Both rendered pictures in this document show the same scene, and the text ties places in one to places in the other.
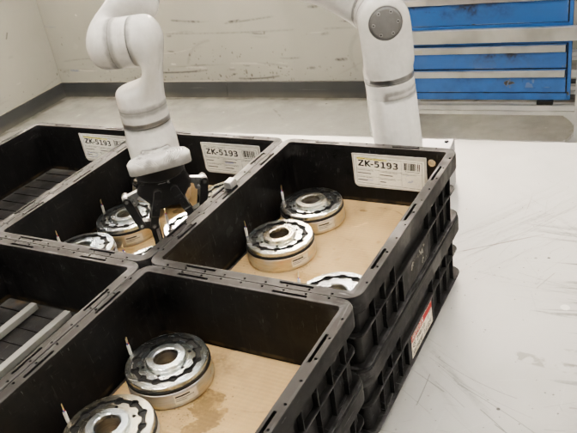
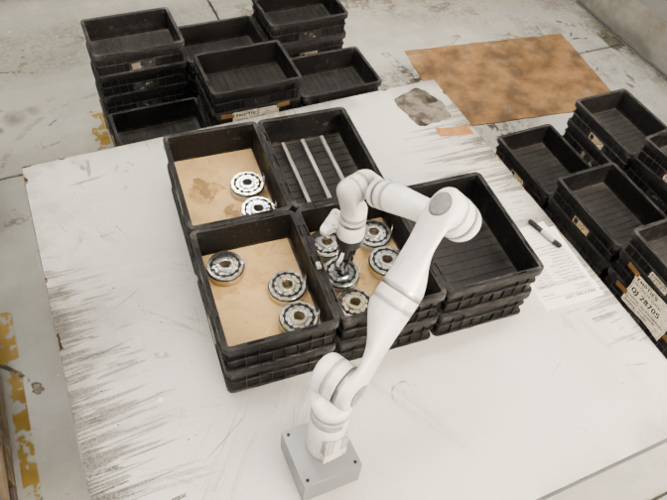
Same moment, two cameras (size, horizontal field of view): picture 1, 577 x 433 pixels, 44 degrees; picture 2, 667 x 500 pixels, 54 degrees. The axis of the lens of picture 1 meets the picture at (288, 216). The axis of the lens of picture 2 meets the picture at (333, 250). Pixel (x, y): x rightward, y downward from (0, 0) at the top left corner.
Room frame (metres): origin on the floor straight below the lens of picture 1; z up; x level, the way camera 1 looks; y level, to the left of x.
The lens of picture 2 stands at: (1.59, -0.80, 2.31)
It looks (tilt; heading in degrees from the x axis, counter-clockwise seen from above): 50 degrees down; 123
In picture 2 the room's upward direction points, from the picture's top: 7 degrees clockwise
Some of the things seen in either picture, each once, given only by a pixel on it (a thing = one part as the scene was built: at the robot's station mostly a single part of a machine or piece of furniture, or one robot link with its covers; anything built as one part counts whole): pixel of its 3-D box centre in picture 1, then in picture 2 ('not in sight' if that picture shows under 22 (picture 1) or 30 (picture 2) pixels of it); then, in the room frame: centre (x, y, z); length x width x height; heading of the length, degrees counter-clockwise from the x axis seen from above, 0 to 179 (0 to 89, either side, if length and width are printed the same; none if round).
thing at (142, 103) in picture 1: (139, 70); (352, 200); (0.99, 0.17, 1.12); 0.09 x 0.07 x 0.15; 79
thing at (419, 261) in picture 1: (319, 239); (262, 289); (0.88, -0.04, 0.87); 0.40 x 0.30 x 0.11; 148
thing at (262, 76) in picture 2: not in sight; (248, 107); (-0.10, 0.94, 0.37); 0.40 x 0.30 x 0.45; 62
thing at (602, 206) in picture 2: not in sight; (600, 229); (1.46, 1.41, 0.31); 0.40 x 0.30 x 0.34; 152
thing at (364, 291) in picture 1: (315, 208); (261, 277); (0.88, -0.04, 0.92); 0.40 x 0.30 x 0.02; 148
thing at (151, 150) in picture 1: (152, 138); (344, 222); (0.98, 0.18, 1.03); 0.11 x 0.09 x 0.06; 12
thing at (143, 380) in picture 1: (167, 361); (258, 209); (0.67, 0.17, 0.86); 0.10 x 0.10 x 0.01
